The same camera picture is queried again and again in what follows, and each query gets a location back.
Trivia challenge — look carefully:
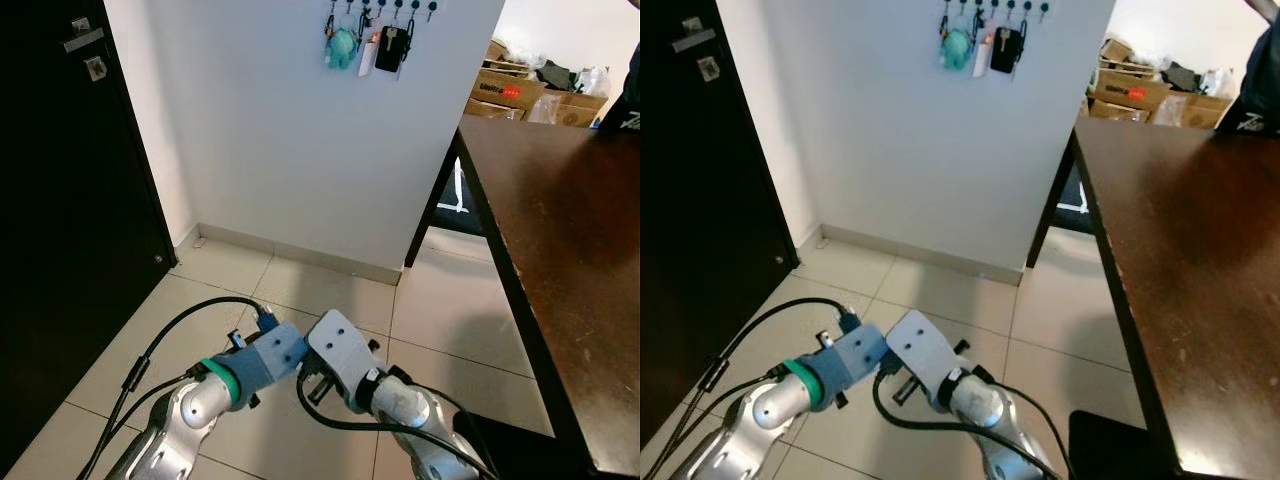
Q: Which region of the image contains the dark table leg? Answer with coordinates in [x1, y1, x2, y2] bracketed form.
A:
[404, 128, 464, 271]
[1026, 133, 1084, 271]

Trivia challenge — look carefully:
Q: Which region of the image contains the black door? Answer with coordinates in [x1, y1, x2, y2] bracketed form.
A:
[640, 0, 802, 446]
[0, 0, 181, 449]

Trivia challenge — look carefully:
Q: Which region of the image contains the black square key holder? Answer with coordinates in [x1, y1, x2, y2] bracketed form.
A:
[990, 27, 1027, 77]
[376, 26, 410, 74]

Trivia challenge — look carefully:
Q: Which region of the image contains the plain cardboard box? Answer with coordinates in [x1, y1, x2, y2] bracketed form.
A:
[1165, 90, 1239, 131]
[545, 88, 613, 130]

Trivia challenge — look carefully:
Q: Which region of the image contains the person in dark clothes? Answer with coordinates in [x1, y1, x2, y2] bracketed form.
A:
[598, 40, 641, 133]
[1215, 0, 1280, 141]

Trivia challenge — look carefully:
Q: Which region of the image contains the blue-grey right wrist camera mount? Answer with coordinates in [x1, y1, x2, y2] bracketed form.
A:
[304, 309, 383, 403]
[885, 309, 966, 406]

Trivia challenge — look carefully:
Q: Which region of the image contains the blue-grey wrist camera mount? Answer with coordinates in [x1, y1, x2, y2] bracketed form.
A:
[885, 309, 966, 406]
[815, 322, 891, 393]
[304, 309, 383, 403]
[230, 320, 310, 393]

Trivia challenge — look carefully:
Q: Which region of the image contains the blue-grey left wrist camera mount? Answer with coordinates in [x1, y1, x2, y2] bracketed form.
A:
[230, 320, 310, 393]
[815, 322, 891, 393]

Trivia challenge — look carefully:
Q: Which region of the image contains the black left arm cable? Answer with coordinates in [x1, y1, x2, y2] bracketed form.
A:
[645, 296, 861, 480]
[78, 295, 279, 480]

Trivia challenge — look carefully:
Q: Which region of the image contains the green plush toy keychain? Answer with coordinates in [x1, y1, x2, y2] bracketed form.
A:
[939, 28, 977, 74]
[325, 27, 362, 72]

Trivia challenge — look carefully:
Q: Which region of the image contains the silver door handle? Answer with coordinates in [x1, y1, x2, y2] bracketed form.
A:
[672, 17, 717, 54]
[62, 17, 107, 54]

